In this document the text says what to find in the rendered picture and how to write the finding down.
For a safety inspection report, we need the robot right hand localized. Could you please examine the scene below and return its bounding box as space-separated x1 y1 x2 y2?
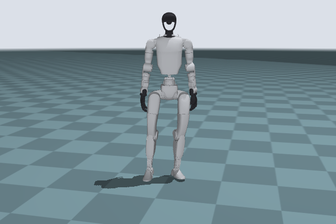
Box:
140 89 147 112

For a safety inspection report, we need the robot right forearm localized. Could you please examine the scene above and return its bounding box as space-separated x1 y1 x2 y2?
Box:
140 65 150 93

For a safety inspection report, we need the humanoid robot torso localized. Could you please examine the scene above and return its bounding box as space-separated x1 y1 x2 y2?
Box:
156 34 183 100

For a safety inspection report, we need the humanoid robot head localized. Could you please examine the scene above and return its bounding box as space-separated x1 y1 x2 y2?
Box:
162 12 176 38

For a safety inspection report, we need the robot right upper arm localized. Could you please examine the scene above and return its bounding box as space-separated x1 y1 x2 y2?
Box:
143 39 157 72

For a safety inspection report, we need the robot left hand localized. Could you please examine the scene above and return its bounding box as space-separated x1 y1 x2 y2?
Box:
190 89 197 111

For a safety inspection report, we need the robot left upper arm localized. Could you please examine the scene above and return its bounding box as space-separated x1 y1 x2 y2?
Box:
182 38 194 72

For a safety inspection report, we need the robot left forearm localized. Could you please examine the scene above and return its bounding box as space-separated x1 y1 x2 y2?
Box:
187 65 197 93

